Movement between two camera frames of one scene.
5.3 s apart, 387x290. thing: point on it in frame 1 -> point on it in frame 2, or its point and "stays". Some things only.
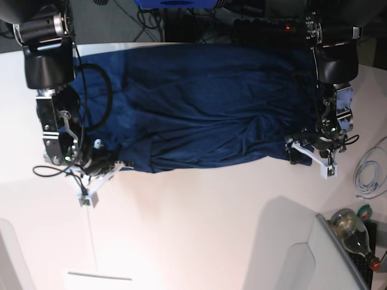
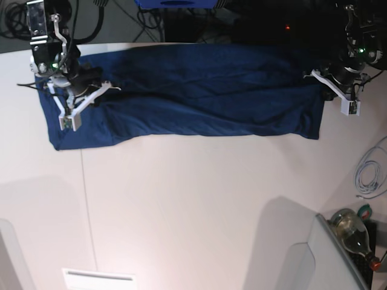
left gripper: x=100 y=162 -> x=84 y=76
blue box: x=178 y=4 stays
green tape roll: x=365 y=212 stays
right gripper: x=325 y=138 -> x=344 y=77
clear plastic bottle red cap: x=354 y=235 stays
